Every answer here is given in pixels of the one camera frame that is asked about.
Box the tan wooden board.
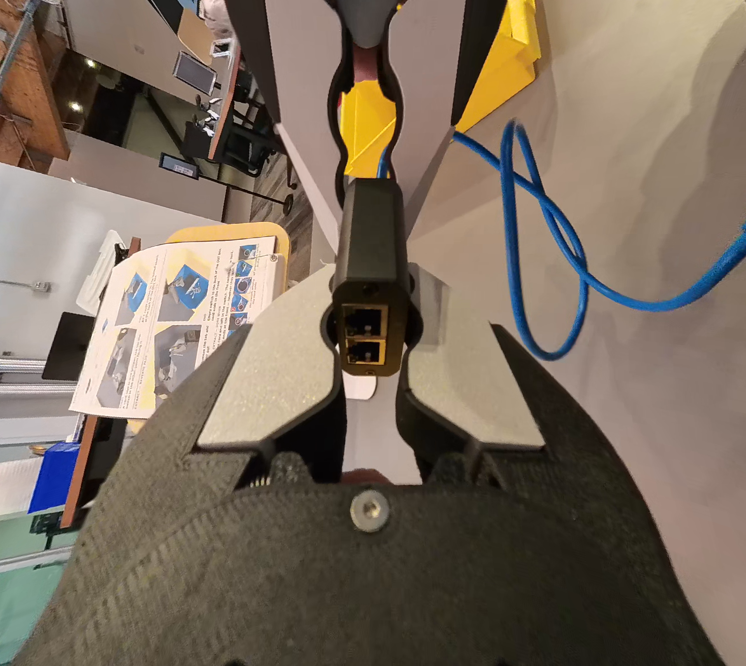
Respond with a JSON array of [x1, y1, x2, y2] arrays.
[[125, 222, 291, 435]]

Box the blue box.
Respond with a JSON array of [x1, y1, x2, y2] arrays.
[[28, 441, 80, 515]]

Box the printed instruction sheet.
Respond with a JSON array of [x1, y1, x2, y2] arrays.
[[69, 235, 279, 421]]

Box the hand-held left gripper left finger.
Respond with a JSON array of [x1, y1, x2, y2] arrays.
[[196, 267, 349, 484]]

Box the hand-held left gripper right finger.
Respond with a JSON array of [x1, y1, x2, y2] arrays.
[[395, 263, 546, 484]]

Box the white foam sheet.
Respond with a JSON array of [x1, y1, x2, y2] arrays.
[[0, 459, 42, 516]]

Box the black ethernet port adapter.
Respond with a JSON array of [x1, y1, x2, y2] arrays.
[[329, 178, 407, 381]]

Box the black flat panel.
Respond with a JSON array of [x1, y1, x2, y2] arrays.
[[42, 312, 96, 383]]

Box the grey framed tablet screen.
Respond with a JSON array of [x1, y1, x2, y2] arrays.
[[173, 51, 218, 95]]

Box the desk with brown wooden edge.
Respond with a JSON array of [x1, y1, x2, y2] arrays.
[[183, 39, 244, 164], [58, 236, 143, 531]]

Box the metal rail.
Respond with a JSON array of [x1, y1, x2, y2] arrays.
[[0, 357, 79, 400]]

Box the blue ethernet cable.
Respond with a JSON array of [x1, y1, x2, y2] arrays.
[[376, 118, 746, 362]]

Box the yellow plastic bin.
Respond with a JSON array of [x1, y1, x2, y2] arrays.
[[340, 0, 542, 177]]

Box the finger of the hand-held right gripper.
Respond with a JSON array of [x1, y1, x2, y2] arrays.
[[378, 0, 468, 238], [261, 0, 356, 266]]

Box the white plastic tray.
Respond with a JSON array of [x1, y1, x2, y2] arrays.
[[76, 230, 126, 312]]

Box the black office chair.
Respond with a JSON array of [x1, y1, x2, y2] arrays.
[[221, 121, 276, 178]]

